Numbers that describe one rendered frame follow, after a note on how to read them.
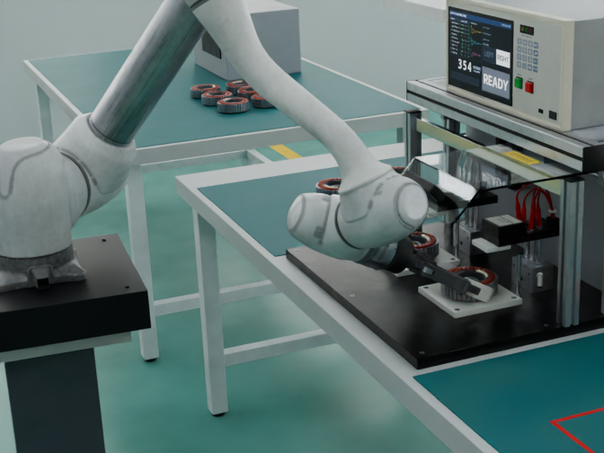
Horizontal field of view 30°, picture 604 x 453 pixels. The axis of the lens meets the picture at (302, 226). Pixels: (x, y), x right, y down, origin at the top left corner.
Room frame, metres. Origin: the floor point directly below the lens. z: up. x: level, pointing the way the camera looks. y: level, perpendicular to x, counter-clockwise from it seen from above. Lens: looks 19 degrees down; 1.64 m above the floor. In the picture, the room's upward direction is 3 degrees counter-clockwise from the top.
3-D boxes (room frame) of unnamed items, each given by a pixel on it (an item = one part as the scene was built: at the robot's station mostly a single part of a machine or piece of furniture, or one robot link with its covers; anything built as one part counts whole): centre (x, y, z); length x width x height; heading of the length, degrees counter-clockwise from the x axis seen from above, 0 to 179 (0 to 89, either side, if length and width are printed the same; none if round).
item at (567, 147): (2.30, -0.58, 1.09); 0.68 x 0.44 x 0.05; 21
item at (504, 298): (2.07, -0.33, 0.78); 0.15 x 0.15 x 0.01; 21
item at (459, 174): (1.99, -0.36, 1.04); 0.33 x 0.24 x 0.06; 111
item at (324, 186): (2.84, -0.10, 0.77); 0.11 x 0.11 x 0.04
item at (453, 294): (2.07, -0.33, 0.80); 0.11 x 0.11 x 0.04
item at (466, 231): (2.34, -0.37, 0.80); 0.08 x 0.05 x 0.06; 21
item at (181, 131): (4.47, 0.39, 0.38); 1.85 x 1.10 x 0.75; 21
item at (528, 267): (2.12, -0.46, 0.80); 0.08 x 0.05 x 0.06; 21
